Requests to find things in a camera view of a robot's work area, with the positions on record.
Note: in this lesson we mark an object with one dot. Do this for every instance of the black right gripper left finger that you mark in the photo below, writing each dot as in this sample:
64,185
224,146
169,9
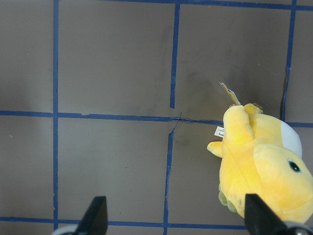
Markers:
95,219

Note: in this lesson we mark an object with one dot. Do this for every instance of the yellow plush dinosaur toy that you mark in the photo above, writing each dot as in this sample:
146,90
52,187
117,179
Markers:
262,155

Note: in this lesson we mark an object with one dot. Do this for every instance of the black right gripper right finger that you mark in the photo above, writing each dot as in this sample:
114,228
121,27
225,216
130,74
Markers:
261,220

